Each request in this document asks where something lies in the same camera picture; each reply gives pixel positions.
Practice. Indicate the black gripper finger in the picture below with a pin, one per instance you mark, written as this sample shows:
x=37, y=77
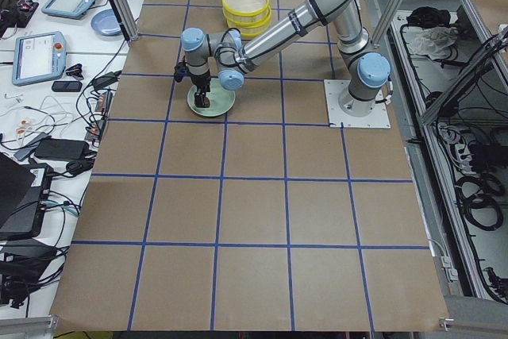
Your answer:
x=206, y=95
x=198, y=98

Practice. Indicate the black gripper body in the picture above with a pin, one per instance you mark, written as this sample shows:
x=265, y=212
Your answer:
x=199, y=79

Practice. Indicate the brown bun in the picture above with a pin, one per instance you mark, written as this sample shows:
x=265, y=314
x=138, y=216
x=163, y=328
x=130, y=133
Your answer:
x=200, y=104

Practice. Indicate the yellow bamboo steamer basket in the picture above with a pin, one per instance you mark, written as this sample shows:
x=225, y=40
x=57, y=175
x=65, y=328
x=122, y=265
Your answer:
x=245, y=11
x=249, y=26

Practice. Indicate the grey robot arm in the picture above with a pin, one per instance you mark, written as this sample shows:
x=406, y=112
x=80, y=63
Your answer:
x=368, y=69

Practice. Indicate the light green plate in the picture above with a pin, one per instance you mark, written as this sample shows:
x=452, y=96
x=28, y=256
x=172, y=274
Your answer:
x=221, y=100

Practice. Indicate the blue plate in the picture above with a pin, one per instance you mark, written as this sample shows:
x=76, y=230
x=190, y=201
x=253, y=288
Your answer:
x=105, y=23

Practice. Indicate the small black box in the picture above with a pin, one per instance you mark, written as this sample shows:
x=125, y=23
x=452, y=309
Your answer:
x=67, y=86

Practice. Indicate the large black power brick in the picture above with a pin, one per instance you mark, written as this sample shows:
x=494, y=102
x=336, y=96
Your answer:
x=61, y=149

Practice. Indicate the lower teach pendant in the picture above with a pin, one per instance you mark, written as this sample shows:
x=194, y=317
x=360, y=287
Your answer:
x=39, y=58

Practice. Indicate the black laptop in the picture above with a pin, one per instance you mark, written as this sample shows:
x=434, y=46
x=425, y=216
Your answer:
x=24, y=188

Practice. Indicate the white cloth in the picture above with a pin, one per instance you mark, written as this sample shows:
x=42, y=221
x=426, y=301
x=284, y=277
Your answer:
x=434, y=43

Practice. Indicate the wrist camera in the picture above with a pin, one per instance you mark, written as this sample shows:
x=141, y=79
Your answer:
x=180, y=71

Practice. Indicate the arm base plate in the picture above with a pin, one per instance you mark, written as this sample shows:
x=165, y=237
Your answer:
x=344, y=111

